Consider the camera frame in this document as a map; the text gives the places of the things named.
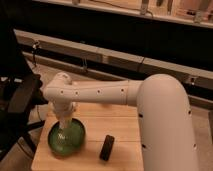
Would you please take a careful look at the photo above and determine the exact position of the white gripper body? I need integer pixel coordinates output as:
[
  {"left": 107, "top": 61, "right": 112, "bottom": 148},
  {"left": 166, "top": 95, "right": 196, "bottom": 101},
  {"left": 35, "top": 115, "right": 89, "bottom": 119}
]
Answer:
[{"left": 53, "top": 102, "right": 74, "bottom": 128}]

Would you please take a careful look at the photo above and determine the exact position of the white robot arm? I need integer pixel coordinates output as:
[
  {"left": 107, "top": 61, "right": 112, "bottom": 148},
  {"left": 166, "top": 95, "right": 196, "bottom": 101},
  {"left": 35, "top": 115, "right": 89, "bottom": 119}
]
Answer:
[{"left": 44, "top": 72, "right": 199, "bottom": 171}]

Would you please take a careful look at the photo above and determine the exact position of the green ceramic bowl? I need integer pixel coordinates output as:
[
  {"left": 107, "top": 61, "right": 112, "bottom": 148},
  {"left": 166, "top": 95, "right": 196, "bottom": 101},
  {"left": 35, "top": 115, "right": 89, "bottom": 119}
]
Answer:
[{"left": 48, "top": 118, "right": 86, "bottom": 156}]

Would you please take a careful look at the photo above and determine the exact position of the wooden table top board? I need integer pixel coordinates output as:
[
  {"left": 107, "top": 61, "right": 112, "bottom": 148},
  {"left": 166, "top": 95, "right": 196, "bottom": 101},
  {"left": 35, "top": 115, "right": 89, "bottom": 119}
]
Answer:
[{"left": 31, "top": 103, "right": 144, "bottom": 171}]

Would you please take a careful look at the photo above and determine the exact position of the black office chair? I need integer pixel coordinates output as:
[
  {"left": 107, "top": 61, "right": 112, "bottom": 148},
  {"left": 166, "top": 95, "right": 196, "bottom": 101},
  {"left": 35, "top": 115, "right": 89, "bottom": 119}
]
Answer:
[{"left": 0, "top": 26, "right": 47, "bottom": 162}]

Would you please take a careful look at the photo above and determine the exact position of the black rectangular remote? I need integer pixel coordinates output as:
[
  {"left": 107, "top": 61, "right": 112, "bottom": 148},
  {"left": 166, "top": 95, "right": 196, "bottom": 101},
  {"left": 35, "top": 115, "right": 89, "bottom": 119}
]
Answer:
[{"left": 99, "top": 135, "right": 115, "bottom": 161}]

